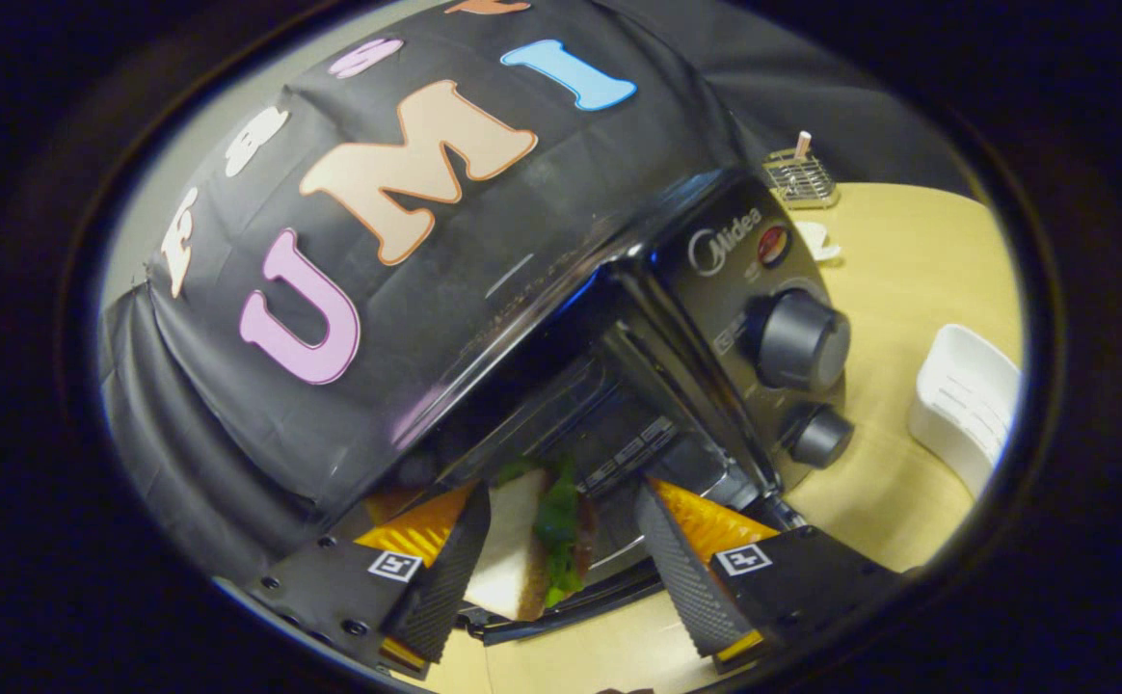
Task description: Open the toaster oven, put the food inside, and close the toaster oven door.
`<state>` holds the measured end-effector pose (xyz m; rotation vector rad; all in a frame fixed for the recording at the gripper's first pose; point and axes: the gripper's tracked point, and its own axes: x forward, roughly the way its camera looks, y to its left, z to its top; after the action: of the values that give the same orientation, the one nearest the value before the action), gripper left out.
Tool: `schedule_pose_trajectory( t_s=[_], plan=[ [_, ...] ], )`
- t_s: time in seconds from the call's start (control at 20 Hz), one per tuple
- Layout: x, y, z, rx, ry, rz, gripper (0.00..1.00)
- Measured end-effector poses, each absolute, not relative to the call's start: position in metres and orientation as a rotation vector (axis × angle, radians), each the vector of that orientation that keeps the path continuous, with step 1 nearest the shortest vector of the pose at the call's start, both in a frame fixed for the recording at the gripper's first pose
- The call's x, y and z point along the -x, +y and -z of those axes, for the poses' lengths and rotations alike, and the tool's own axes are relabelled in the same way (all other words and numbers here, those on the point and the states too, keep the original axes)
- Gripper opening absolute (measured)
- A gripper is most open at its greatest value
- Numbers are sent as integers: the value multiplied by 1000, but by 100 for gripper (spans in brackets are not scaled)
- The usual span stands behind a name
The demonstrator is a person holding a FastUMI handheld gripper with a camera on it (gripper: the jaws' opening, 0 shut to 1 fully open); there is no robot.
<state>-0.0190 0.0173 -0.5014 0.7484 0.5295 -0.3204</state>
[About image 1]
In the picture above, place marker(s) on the white bread lettuce sandwich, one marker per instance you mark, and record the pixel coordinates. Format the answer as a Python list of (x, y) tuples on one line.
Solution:
[(513, 540)]

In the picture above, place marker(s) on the black toaster oven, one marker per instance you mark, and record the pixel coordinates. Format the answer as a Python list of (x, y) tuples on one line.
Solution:
[(715, 289)]

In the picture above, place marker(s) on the white plastic container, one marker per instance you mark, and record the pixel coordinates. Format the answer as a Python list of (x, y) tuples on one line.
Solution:
[(966, 405)]

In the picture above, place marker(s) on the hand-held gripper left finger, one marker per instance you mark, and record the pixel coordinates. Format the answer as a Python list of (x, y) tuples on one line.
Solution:
[(450, 578)]

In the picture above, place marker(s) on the black backdrop cloth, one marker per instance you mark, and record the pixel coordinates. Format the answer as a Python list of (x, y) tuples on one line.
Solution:
[(561, 193)]

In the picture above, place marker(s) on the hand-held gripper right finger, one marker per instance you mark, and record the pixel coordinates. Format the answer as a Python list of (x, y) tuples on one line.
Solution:
[(681, 578)]

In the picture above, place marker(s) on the small white patterned dish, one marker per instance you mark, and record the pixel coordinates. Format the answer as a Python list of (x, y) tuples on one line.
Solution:
[(816, 241)]

